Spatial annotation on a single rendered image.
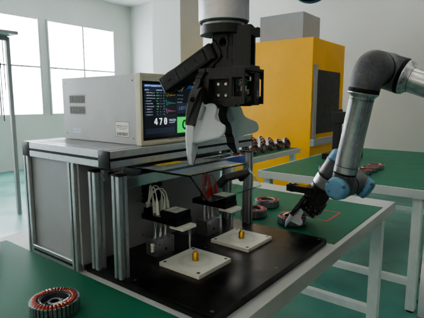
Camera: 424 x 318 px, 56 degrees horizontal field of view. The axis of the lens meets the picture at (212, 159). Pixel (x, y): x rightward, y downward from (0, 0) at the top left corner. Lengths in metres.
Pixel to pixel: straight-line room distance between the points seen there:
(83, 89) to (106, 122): 0.15
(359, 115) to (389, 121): 5.04
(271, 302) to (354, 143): 0.57
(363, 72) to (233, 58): 0.77
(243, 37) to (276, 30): 4.71
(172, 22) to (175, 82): 4.71
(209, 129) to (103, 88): 0.74
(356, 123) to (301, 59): 3.52
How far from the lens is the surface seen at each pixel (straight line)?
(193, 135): 0.56
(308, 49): 4.78
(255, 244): 1.32
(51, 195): 1.32
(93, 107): 1.31
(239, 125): 0.66
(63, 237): 1.31
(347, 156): 1.34
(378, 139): 6.41
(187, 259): 1.20
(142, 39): 9.21
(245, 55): 0.58
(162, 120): 1.20
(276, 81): 4.93
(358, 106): 1.31
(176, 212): 1.17
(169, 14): 5.39
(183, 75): 0.62
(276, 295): 1.09
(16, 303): 1.14
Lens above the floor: 1.24
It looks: 8 degrees down
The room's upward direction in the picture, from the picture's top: straight up
